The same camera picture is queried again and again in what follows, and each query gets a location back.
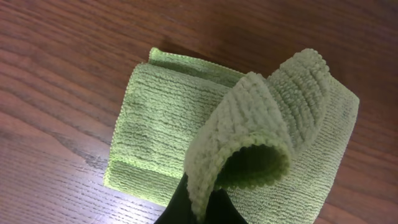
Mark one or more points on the light green cloth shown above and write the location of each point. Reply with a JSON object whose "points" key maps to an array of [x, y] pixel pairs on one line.
{"points": [[274, 144]]}

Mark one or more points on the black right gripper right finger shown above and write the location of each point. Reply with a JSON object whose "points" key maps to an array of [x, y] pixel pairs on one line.
{"points": [[220, 210]]}

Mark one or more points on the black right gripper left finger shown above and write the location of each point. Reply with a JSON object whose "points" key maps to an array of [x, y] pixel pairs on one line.
{"points": [[178, 211]]}

